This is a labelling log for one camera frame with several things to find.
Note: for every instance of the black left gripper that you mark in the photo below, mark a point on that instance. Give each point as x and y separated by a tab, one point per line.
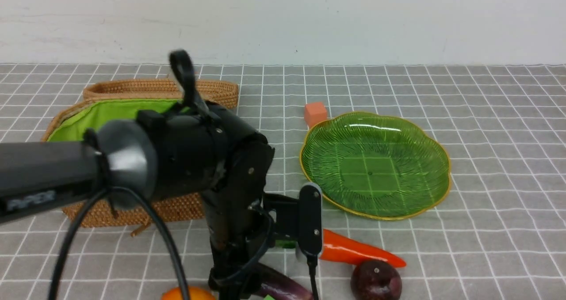
240	234

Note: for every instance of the purple toy eggplant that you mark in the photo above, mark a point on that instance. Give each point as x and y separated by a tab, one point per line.
280	287

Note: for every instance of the yellow-orange toy mango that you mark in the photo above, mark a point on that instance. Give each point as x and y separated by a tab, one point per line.
195	293

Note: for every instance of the orange toy carrot green leaves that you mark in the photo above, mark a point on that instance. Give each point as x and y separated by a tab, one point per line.
338	248

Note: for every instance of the dark purple toy plum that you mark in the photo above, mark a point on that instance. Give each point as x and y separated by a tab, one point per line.
375	280

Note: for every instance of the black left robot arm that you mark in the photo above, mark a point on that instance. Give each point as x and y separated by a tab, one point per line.
195	148

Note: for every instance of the woven wicker basket lid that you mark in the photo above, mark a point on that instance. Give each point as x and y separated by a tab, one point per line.
217	91

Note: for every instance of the small orange foam cube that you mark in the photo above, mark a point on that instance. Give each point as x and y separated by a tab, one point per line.
315	113

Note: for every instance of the green leaf-shaped glass plate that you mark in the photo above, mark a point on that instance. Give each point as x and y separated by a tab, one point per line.
379	167

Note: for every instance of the woven wicker basket green lining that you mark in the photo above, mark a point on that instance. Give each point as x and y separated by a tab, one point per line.
70	124

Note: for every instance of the grey checked tablecloth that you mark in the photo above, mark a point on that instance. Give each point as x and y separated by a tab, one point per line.
499	234

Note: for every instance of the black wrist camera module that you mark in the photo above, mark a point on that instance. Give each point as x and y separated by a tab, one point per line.
298	220

